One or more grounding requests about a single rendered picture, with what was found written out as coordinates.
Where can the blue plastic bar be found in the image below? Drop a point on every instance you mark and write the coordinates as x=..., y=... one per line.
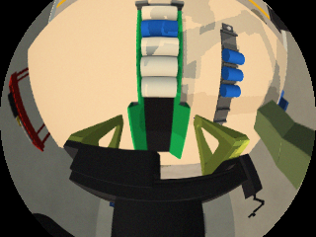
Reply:
x=232, y=74
x=227, y=90
x=232, y=56
x=159, y=28

